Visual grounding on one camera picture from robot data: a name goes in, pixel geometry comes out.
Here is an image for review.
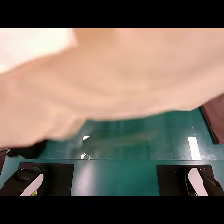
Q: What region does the cream garment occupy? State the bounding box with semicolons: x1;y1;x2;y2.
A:
0;27;224;149

